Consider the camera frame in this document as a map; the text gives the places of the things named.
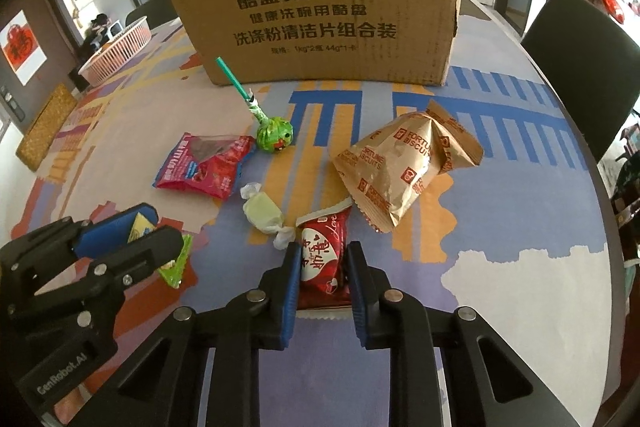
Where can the pale green candy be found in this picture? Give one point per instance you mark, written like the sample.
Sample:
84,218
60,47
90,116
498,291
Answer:
260,212

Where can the red door poster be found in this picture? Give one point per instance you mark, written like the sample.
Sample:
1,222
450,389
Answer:
22,47

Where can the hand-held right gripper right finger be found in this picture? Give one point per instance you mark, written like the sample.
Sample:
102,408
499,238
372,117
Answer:
357,294

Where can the red packet with white heart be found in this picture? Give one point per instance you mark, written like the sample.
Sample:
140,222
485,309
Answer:
322,257

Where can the tan biscuit packet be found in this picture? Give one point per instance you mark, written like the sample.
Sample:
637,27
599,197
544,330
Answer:
395,167

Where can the woven tissue box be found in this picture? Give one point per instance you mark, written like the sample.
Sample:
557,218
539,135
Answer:
47,127

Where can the white plastic basket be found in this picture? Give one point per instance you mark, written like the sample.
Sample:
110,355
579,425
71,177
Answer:
120,52

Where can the colourful patterned table mat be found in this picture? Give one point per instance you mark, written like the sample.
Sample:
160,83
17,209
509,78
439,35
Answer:
500,207

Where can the pink packet with dark window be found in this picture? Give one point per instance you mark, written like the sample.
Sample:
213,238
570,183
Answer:
200,167

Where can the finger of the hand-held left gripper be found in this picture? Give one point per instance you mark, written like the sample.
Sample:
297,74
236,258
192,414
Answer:
112,229
145,254

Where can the black chair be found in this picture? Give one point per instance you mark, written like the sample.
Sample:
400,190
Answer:
575,52
150,9

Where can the brown entrance door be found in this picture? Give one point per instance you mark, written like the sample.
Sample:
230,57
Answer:
50,7

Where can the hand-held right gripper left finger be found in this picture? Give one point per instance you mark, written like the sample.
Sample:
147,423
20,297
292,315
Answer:
290,292

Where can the green and yellow packet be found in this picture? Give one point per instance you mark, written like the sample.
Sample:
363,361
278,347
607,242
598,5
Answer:
176,268

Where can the green lollipop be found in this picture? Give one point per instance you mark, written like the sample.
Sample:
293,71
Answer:
274,137

